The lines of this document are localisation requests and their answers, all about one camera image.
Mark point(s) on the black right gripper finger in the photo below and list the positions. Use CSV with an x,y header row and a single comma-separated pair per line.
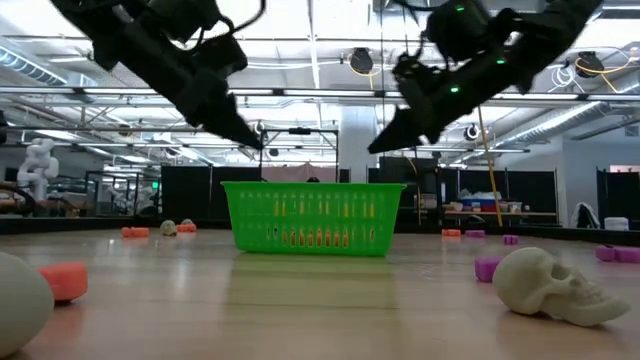
x,y
415,100
420,137

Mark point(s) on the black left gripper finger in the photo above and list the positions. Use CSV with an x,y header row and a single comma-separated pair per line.
x,y
220,132
220,100

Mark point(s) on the beige plastic skull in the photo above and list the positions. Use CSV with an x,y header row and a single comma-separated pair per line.
x,y
168,228
187,221
20,300
550,287

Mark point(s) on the purple plastic toy figure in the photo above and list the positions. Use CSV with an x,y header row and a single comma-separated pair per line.
x,y
617,254
474,233
510,239
487,268

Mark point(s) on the orange skeleton toy figure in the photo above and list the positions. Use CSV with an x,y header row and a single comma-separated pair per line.
x,y
186,228
451,232
135,232
62,281

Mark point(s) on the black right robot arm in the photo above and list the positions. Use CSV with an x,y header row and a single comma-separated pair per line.
x,y
565,30

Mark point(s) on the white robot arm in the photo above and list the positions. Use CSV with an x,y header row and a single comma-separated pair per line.
x,y
37,167

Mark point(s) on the black partition panel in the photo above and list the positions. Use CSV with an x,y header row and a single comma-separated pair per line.
x,y
617,200
210,192

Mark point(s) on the blue white storage tub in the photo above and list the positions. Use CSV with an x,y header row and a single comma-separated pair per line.
x,y
480,201

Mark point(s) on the pink backdrop sheet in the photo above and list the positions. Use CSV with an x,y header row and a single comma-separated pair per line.
x,y
300,173

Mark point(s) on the green plastic basket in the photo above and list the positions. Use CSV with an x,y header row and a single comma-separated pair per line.
x,y
260,220

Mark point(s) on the wooden top desk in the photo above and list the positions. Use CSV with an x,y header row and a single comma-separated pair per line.
x,y
500,213

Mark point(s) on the white jacket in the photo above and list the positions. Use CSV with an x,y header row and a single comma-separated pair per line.
x,y
585,215

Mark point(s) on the white round container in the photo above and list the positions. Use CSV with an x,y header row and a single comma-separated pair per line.
x,y
616,223

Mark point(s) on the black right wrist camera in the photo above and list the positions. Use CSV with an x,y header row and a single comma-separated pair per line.
x,y
455,30

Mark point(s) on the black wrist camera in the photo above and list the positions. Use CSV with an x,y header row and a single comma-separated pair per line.
x,y
455,30
185,17

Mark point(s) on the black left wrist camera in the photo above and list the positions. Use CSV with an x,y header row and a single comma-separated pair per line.
x,y
185,17

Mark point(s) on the black metal gantry frame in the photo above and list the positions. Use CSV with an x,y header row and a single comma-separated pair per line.
x,y
299,131

